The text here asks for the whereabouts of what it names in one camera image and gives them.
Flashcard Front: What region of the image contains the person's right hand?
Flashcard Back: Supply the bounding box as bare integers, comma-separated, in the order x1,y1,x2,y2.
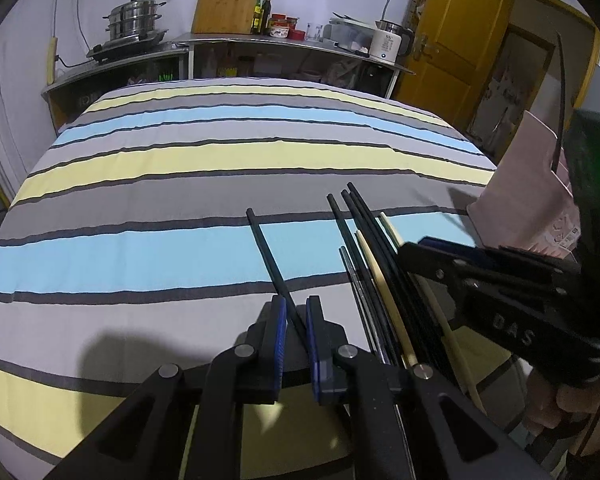
522,370,600,436

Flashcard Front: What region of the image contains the pink plastic utensil holder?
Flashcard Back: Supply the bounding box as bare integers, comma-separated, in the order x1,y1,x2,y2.
467,112,581,259

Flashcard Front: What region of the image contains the beige wall power strip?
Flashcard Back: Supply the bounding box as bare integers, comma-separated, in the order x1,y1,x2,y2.
45,36,57,86

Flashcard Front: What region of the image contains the metal kitchen counter shelf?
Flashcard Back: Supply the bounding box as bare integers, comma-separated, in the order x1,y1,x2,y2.
41,34,408,130

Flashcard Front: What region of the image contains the red short container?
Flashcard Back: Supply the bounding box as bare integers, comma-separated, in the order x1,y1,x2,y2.
288,29,306,41

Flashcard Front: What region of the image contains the stainless steel steamer pot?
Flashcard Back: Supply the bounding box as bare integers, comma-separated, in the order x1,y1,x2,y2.
105,0,166,41

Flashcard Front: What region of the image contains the green-labelled oil bottle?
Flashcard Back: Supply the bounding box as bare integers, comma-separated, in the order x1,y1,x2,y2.
250,0,262,35

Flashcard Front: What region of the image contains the striped tablecloth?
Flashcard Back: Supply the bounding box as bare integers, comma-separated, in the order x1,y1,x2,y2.
0,78,495,479

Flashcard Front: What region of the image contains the wooden cutting board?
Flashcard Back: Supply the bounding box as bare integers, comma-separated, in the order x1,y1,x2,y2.
190,0,257,35

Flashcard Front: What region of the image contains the drinking glass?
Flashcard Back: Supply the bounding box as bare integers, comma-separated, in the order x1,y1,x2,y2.
306,23,323,41

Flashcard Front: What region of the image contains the yellow wooden door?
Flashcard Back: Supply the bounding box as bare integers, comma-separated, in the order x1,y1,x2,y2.
394,0,514,131

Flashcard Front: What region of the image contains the red-lidded jar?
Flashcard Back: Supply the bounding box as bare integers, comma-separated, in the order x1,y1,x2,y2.
268,13,298,39

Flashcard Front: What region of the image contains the dark sauce bottle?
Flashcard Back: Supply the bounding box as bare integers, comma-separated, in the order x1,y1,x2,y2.
260,0,272,36

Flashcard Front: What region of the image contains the white electric kettle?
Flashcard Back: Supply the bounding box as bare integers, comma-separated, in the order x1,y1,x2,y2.
370,20,415,63

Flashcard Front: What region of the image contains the clear plastic storage box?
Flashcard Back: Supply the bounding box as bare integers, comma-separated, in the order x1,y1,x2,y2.
323,14,376,55

